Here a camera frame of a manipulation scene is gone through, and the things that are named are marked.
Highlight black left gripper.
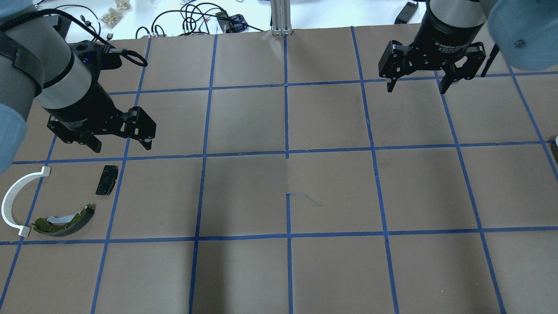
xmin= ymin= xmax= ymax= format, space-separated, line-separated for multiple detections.
xmin=47 ymin=41 xmax=156 ymax=153

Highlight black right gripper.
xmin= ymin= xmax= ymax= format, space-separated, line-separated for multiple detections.
xmin=378 ymin=4 xmax=487 ymax=95

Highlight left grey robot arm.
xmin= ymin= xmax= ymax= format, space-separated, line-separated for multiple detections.
xmin=0 ymin=0 xmax=156 ymax=172

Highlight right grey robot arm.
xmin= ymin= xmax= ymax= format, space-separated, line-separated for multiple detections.
xmin=378 ymin=0 xmax=558 ymax=94

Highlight black metal plate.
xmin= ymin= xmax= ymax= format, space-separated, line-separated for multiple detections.
xmin=95 ymin=165 xmax=119 ymax=195

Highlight green brake shoe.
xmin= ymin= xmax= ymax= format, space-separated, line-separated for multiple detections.
xmin=32 ymin=204 xmax=95 ymax=237

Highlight bag of small parts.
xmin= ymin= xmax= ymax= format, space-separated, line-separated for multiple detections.
xmin=98 ymin=0 xmax=132 ymax=29

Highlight white curved plastic bracket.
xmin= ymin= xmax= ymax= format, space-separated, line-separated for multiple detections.
xmin=1 ymin=166 xmax=51 ymax=237

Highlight black tangled cables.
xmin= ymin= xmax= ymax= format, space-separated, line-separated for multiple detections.
xmin=135 ymin=1 xmax=264 ymax=39

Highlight aluminium frame post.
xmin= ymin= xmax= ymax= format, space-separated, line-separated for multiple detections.
xmin=270 ymin=0 xmax=293 ymax=36

